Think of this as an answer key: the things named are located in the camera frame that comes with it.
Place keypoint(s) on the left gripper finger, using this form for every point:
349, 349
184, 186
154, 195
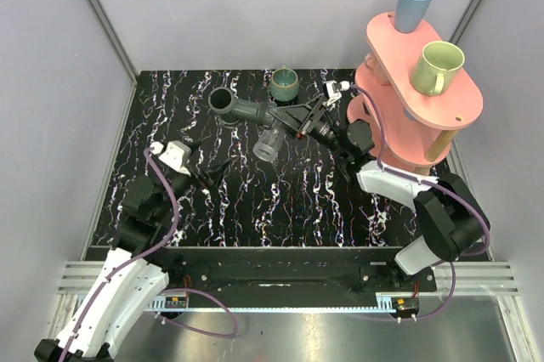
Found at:
194, 147
213, 176

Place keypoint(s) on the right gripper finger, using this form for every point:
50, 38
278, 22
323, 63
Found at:
301, 110
294, 128

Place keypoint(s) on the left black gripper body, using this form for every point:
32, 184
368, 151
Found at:
195, 173

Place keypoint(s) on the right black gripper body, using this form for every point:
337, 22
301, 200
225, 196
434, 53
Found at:
324, 130

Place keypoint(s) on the dark grey pipe tee fitting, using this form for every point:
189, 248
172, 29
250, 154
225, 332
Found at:
232, 110

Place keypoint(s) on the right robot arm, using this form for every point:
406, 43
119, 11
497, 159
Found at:
449, 218

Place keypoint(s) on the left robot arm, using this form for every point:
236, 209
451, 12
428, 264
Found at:
140, 264

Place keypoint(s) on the teal ceramic bowl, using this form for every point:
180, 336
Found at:
284, 85

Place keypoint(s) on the pink three-tier shelf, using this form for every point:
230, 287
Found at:
411, 131

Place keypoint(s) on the green ceramic mug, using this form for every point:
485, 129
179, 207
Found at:
436, 68

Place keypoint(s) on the blue plastic cup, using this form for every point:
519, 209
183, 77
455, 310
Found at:
409, 14

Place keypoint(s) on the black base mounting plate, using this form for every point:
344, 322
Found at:
285, 273

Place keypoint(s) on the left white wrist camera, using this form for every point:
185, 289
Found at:
174, 155

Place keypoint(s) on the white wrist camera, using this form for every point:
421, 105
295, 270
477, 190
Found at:
333, 91
174, 155

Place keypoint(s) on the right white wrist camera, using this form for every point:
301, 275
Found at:
333, 91

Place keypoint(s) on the aluminium rail frame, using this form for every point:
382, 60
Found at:
344, 288

